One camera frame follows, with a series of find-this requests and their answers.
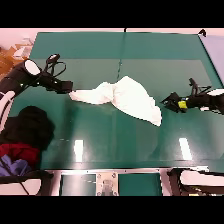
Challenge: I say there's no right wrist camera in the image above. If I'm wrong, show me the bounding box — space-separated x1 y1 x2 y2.
188 77 213 97

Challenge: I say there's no white shirt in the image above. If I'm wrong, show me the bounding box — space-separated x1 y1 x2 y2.
68 75 164 128

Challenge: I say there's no red garment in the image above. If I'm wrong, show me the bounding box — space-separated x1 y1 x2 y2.
0 142 42 169

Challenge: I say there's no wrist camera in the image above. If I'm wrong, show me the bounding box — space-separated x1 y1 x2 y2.
44 53 67 78
188 77 213 97

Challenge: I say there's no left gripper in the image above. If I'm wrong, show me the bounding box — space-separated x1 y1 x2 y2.
49 78 74 95

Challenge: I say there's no silver frame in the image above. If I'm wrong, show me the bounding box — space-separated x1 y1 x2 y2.
43 166 212 197

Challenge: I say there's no black garment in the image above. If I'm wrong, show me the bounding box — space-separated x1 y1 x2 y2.
0 105 56 162

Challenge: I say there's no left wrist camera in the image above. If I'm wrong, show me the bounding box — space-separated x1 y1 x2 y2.
44 53 67 78

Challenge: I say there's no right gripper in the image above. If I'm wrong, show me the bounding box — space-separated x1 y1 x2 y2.
161 91 189 115

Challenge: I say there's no blue garment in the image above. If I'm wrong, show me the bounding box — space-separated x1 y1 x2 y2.
0 155 33 178

